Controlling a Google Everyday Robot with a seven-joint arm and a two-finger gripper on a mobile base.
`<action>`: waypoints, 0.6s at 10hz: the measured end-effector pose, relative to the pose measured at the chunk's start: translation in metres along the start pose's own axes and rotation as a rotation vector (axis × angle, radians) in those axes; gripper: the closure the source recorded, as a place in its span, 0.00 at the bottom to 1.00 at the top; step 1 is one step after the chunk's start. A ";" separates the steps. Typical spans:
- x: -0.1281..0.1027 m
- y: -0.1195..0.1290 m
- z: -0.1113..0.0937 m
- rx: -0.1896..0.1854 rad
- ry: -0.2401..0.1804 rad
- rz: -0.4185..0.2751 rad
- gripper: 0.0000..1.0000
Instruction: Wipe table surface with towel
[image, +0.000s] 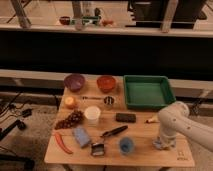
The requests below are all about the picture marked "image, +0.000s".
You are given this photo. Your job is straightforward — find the white plastic cup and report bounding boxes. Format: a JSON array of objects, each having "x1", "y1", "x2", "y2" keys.
[{"x1": 84, "y1": 106, "x2": 101, "y2": 125}]

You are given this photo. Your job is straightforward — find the black rectangular sponge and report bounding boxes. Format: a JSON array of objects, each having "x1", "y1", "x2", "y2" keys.
[{"x1": 116, "y1": 113, "x2": 136, "y2": 123}]

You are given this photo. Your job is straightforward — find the green background object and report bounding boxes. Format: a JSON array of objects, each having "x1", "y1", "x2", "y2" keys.
[{"x1": 70, "y1": 16, "x2": 100, "y2": 26}]

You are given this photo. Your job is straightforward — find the blue folded cloth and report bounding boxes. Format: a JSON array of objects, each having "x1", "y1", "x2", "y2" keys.
[{"x1": 73, "y1": 126, "x2": 91, "y2": 148}]

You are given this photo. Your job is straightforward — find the black cables on floor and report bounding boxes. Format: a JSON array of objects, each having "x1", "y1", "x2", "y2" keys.
[{"x1": 0, "y1": 93, "x2": 34, "y2": 141}]

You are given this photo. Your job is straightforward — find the green plastic tray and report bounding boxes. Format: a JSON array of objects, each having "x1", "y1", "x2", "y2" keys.
[{"x1": 123, "y1": 75, "x2": 176, "y2": 110}]

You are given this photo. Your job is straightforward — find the purple bowl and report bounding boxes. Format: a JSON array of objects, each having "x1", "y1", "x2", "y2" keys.
[{"x1": 64, "y1": 73, "x2": 85, "y2": 92}]

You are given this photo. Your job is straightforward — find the wooden table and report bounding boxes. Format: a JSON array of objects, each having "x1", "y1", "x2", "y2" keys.
[{"x1": 45, "y1": 80, "x2": 195, "y2": 167}]

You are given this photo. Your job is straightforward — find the blue small bowl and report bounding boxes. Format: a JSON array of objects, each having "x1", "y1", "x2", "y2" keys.
[{"x1": 119, "y1": 137, "x2": 134, "y2": 155}]

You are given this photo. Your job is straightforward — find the orange fruit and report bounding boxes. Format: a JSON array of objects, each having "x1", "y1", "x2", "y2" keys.
[{"x1": 65, "y1": 97, "x2": 77, "y2": 109}]

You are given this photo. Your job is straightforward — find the orange bowl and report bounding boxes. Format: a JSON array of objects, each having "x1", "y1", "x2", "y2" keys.
[{"x1": 97, "y1": 75, "x2": 116, "y2": 93}]

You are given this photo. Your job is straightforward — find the bunch of dark grapes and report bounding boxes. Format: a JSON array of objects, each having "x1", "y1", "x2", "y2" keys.
[{"x1": 55, "y1": 110, "x2": 83, "y2": 130}]

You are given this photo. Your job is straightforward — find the dark red background bowl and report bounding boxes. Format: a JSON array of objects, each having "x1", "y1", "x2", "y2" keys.
[{"x1": 59, "y1": 16, "x2": 70, "y2": 25}]

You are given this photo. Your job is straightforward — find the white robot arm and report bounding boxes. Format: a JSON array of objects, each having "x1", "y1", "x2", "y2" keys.
[{"x1": 155, "y1": 101, "x2": 213, "y2": 152}]

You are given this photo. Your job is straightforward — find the red chili pepper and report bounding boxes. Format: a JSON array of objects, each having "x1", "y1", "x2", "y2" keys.
[{"x1": 54, "y1": 132, "x2": 73, "y2": 154}]

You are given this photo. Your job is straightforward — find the banana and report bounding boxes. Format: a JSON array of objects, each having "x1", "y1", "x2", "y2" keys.
[{"x1": 145, "y1": 115, "x2": 159, "y2": 123}]

